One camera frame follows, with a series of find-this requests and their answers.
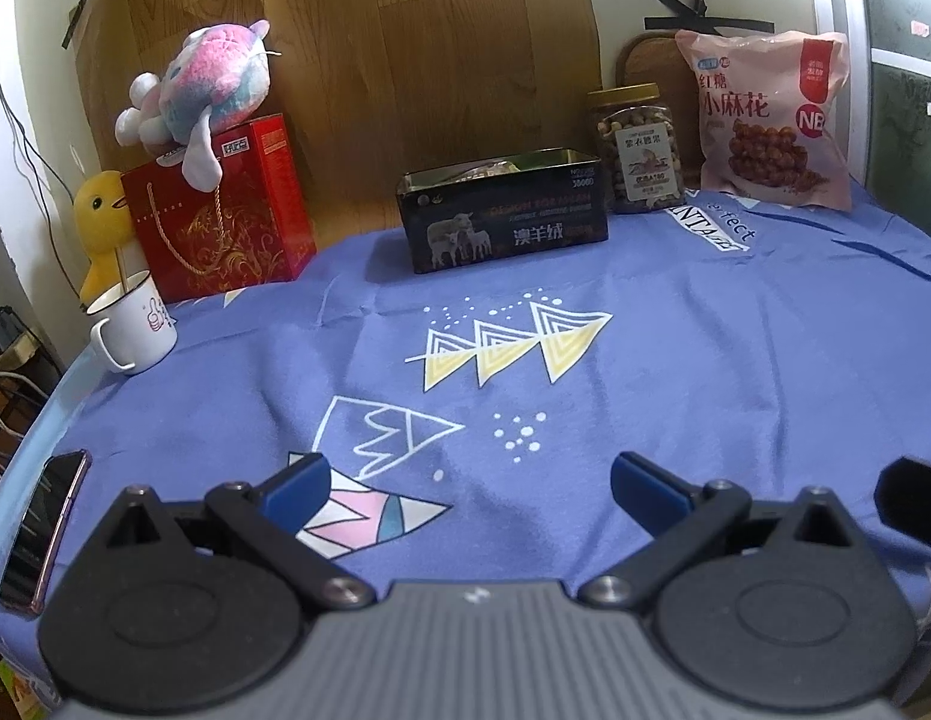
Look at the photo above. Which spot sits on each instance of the black tape strip on backdrop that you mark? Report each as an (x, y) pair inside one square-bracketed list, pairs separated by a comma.
[(76, 19)]

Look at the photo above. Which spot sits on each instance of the white enamel mug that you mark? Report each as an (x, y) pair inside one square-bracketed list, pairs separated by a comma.
[(135, 326)]

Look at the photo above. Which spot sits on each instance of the wooden stick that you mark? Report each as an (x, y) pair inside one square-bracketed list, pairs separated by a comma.
[(124, 270)]

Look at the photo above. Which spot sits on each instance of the short black tape strip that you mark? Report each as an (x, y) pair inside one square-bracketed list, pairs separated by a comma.
[(675, 0)]

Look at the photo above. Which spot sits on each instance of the pink snack bag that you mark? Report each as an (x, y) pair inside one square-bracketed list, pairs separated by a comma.
[(765, 120)]

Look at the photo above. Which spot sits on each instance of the smartphone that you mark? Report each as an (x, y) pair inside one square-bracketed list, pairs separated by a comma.
[(45, 532)]

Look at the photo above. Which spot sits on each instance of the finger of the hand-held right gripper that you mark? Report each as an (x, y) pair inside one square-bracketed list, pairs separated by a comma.
[(915, 499)]

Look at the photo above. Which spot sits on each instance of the pink and blue plush toy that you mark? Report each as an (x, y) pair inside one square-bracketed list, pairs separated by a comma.
[(202, 90)]

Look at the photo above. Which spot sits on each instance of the long black tape strip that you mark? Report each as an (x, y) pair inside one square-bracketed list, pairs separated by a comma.
[(709, 21)]

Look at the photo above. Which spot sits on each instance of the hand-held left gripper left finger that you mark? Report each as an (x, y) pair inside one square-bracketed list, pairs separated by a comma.
[(296, 491)]

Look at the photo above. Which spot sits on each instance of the dark green panel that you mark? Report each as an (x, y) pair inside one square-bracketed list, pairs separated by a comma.
[(904, 60)]

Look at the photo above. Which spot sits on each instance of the wooden cutting board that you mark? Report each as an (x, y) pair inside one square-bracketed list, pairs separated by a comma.
[(649, 60)]

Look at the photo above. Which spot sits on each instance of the yellow duck plush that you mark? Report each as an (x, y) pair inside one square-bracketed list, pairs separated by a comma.
[(97, 229)]

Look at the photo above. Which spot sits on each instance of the purple printed tablecloth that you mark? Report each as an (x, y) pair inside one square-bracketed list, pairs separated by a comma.
[(473, 360)]

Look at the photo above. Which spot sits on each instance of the wood-grain backdrop sheet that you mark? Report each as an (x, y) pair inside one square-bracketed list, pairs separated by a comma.
[(405, 52)]

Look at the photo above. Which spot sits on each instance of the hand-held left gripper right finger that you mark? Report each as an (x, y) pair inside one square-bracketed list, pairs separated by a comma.
[(649, 491)]

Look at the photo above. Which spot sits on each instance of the black metal tin box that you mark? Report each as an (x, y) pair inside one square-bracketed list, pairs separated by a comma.
[(510, 217)]

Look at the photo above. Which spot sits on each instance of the red gift bag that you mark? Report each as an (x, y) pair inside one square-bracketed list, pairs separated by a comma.
[(232, 225)]

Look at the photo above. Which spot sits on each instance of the nut jar with yellow lid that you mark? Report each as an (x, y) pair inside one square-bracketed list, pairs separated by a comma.
[(638, 157)]

